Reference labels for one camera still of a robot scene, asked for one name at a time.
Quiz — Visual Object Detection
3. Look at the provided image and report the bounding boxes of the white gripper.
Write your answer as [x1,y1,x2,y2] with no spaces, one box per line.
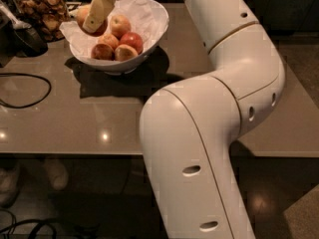
[83,0,115,34]

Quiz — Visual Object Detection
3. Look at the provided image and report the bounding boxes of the red yellow apple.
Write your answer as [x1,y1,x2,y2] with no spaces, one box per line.
[76,5,108,37]

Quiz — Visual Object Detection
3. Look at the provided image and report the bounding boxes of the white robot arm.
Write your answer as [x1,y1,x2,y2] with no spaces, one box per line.
[140,0,285,239]

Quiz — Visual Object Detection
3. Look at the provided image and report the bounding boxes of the small white items behind bowl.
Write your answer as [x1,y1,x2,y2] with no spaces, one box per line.
[67,3,81,17]

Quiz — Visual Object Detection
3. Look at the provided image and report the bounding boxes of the back apple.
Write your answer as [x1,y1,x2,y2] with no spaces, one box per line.
[110,14,132,39]

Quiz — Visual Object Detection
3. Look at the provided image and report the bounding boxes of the hidden middle apple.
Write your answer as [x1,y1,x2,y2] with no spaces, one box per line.
[98,33,119,50]

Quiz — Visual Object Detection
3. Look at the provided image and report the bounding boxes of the front left apple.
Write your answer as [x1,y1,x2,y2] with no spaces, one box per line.
[91,44,114,61]

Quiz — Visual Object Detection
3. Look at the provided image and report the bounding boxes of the red right apple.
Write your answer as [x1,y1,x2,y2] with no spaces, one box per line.
[120,32,144,54]

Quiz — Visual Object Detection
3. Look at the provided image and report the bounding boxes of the white bowl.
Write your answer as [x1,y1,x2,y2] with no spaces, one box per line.
[69,0,169,76]

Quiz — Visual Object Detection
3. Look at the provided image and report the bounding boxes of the front right apple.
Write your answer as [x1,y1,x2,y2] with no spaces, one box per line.
[115,44,138,62]

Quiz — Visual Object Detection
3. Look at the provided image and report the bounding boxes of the white paper liner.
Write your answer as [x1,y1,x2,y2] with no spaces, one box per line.
[60,0,168,58]

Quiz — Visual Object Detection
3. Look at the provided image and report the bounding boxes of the glass jar of snacks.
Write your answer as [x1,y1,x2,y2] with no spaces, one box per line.
[13,0,70,42]

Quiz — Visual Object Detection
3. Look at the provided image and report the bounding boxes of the black round appliance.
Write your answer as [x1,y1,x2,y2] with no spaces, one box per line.
[0,0,49,58]

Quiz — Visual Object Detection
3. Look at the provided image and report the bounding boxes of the white shoe under table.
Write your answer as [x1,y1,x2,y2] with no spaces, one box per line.
[43,159,69,190]

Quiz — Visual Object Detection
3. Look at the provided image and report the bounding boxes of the left white shoe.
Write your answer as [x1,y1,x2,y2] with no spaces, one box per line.
[0,165,20,207]

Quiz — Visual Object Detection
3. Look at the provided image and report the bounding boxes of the black cable on table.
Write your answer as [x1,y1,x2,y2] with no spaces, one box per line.
[0,72,53,110]

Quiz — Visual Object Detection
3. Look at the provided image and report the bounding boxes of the black cables on floor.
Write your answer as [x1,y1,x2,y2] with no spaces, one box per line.
[0,209,134,239]

